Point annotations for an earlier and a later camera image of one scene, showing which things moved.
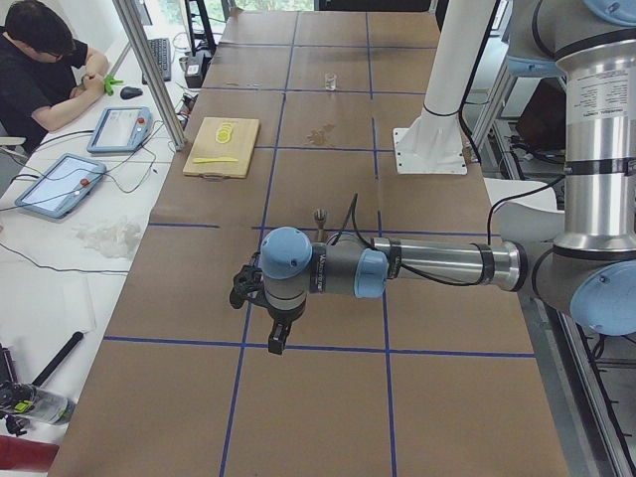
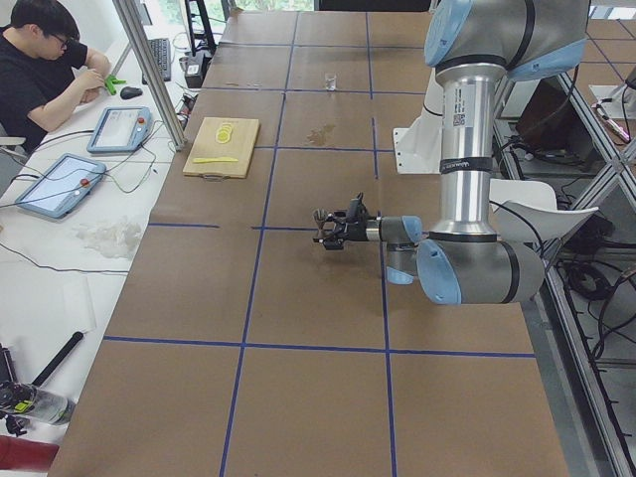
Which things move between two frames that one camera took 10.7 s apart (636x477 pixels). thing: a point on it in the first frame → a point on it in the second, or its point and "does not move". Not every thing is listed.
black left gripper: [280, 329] → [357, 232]
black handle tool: [76, 338] does not move
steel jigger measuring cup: [320, 217] does not move
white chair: [526, 211] does not move
